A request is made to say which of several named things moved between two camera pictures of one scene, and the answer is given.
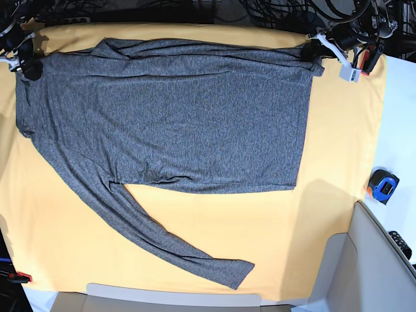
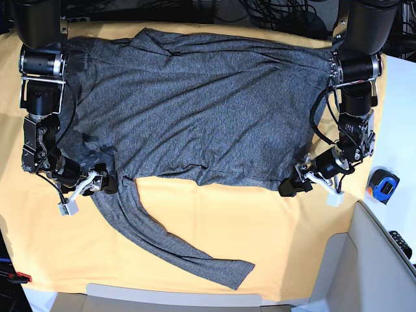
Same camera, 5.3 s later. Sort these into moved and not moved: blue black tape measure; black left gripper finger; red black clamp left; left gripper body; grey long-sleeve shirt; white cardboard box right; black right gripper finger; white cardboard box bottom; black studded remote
Moved: left gripper body; grey long-sleeve shirt; black left gripper finger; black right gripper finger
Not moved: blue black tape measure; white cardboard box right; red black clamp left; white cardboard box bottom; black studded remote
